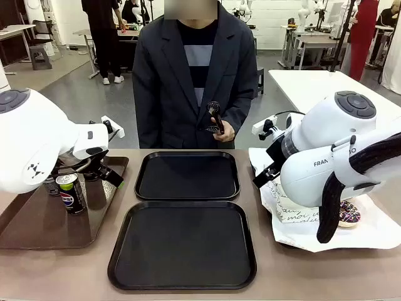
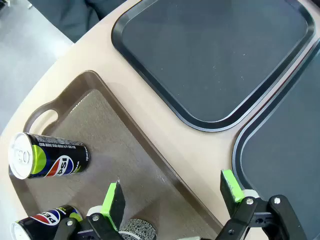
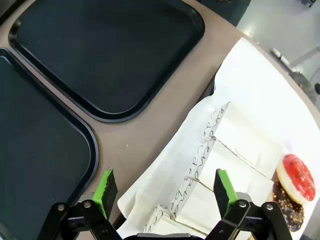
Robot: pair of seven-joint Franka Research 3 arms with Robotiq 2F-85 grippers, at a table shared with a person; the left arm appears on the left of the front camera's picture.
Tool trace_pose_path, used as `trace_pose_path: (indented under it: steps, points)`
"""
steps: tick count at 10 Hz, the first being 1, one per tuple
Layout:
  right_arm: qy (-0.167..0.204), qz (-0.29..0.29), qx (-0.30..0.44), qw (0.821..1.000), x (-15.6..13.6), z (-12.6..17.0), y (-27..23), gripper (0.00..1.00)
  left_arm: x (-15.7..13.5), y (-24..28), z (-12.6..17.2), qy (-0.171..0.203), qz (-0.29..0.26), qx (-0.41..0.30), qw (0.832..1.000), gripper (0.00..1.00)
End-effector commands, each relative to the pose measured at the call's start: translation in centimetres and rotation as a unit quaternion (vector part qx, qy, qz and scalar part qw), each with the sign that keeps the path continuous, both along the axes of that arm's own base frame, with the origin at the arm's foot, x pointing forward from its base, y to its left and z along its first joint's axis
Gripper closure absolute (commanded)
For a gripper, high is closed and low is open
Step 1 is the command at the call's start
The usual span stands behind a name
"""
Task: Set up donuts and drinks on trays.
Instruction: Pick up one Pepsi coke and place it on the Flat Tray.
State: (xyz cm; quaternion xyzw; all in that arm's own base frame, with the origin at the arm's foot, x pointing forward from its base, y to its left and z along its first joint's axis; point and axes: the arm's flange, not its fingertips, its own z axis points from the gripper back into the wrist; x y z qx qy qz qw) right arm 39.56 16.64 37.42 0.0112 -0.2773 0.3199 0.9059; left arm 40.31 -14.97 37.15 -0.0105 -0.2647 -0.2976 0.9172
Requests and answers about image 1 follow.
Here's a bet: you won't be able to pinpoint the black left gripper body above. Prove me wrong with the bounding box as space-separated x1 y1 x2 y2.
56 149 110 183

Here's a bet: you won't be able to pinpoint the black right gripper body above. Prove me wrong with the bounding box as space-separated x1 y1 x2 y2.
265 134 286 172

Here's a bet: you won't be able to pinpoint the metal tongs with black handle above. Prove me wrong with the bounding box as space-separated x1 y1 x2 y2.
206 102 226 136

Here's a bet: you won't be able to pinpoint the person's right forearm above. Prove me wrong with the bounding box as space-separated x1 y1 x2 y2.
132 81 164 150

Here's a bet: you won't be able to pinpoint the person's left hand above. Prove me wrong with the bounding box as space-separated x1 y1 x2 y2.
212 120 236 142

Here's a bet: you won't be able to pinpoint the white printed paper box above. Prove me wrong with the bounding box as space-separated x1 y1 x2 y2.
274 187 323 225

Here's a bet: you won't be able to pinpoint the white wrapping paper sheet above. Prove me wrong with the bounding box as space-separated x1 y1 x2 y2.
248 147 401 253

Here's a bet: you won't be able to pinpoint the brown plastic serving tray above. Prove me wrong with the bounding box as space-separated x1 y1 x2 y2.
0 156 130 251

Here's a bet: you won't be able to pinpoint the dark plastic stool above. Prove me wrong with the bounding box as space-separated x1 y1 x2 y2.
255 66 266 95

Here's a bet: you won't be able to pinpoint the large white table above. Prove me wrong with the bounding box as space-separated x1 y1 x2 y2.
268 68 401 126

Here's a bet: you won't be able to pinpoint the chocolate sprinkled donut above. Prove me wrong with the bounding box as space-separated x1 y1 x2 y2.
337 199 362 228

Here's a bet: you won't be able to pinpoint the person in dark blazer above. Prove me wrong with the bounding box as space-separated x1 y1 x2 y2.
132 0 258 150

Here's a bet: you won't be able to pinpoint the grey workbench table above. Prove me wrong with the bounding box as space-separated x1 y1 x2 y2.
281 24 348 70

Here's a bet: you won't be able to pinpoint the grey step stool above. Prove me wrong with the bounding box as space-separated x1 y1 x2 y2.
29 45 53 71

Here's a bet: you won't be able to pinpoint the white waste bin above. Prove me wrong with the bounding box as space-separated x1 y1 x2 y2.
44 42 60 62

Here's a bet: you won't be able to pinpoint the standing person in black clothes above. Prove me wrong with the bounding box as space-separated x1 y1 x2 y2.
80 0 125 85

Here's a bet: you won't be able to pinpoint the grey desk with metal leg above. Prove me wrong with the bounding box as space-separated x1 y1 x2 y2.
72 28 140 79

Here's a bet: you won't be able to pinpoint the black tripod pole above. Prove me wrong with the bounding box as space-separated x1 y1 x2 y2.
328 0 358 73

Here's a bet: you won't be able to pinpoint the person in red apron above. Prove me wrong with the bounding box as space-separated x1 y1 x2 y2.
340 0 380 82

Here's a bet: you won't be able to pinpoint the black office chair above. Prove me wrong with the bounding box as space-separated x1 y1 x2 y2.
26 19 56 48

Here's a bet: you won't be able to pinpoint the white curtain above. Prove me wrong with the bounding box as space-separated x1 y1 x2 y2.
381 18 401 93

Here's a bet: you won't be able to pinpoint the white desk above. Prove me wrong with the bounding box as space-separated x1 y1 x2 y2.
0 24 37 76

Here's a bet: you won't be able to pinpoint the background person in dark top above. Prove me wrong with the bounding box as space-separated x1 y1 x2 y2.
121 0 142 24

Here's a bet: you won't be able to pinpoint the seated person in black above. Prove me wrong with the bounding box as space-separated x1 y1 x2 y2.
369 6 396 66

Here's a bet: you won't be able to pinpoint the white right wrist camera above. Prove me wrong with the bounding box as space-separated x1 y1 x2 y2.
252 116 279 140

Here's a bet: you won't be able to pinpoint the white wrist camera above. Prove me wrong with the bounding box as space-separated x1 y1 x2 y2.
252 116 279 140
100 115 125 139

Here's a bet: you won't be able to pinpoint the black camera cable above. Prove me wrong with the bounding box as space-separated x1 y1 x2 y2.
276 110 306 122

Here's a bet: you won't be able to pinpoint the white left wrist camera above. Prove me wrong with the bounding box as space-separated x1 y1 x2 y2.
100 115 125 139

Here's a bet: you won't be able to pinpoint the black fabric cable sleeve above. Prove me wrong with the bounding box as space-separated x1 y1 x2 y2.
316 131 401 245

